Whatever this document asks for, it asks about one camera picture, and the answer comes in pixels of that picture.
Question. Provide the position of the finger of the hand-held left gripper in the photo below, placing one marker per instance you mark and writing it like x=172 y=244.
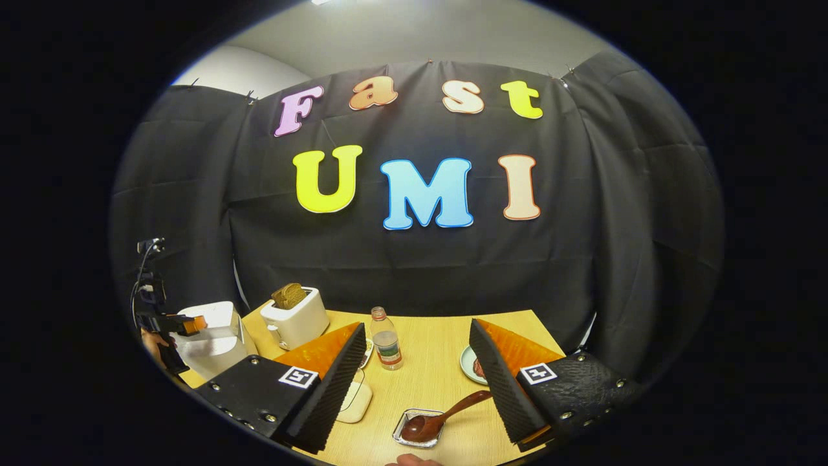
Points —
x=196 y=324

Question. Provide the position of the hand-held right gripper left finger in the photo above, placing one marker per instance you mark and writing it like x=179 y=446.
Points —
x=333 y=388

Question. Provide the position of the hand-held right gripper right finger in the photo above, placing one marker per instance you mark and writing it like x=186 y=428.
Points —
x=501 y=388

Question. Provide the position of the white rice cooker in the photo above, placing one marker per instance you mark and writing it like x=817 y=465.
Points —
x=213 y=349

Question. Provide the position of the brown wooden spoon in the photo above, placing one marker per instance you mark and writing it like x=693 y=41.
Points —
x=446 y=414

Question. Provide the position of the red meat slice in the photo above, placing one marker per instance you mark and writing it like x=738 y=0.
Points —
x=479 y=369

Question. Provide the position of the pale green plate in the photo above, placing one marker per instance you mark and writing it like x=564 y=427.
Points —
x=467 y=366

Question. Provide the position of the small clear plastic bottle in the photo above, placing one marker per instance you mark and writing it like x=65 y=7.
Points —
x=387 y=343

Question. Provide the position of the white toaster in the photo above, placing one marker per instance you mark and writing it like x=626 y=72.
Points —
x=297 y=327

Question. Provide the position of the brown bread slice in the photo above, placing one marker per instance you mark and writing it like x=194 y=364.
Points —
x=297 y=294
x=283 y=298

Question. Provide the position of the black backdrop cloth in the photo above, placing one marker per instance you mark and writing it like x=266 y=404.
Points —
x=388 y=259

